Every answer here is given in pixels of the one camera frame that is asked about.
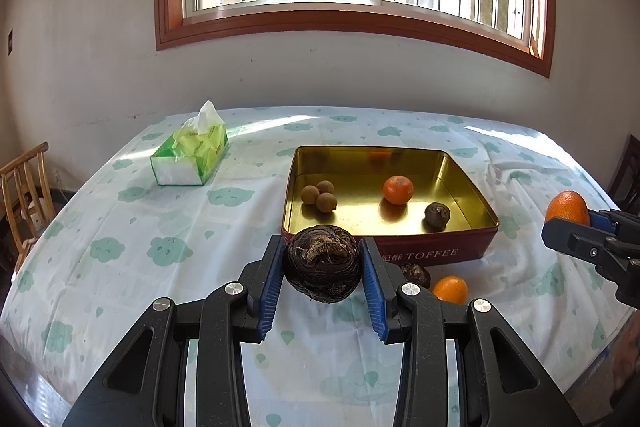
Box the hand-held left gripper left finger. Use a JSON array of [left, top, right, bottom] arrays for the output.
[[62, 234, 287, 427]]

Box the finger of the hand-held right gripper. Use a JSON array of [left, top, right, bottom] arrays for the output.
[[541, 216, 640, 305], [589, 208, 640, 238]]

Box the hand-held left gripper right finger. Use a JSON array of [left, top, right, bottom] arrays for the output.
[[357, 237, 583, 427]]

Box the orange mandarin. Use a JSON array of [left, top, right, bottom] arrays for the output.
[[545, 190, 591, 225], [383, 175, 415, 206], [431, 275, 469, 305]]

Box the dark water chestnut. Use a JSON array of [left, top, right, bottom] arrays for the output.
[[282, 225, 360, 304], [395, 263, 432, 290], [424, 202, 452, 229]]

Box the red gold metal tin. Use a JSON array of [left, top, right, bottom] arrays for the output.
[[280, 145, 500, 264]]

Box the dark wooden chair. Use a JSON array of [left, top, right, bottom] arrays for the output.
[[607, 134, 640, 212]]

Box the green tissue box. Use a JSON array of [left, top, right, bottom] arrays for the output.
[[150, 101, 230, 186]]

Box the white plush toy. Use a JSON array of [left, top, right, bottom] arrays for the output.
[[22, 194, 43, 228]]

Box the wooden bamboo chair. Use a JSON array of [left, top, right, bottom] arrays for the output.
[[0, 142, 57, 273]]

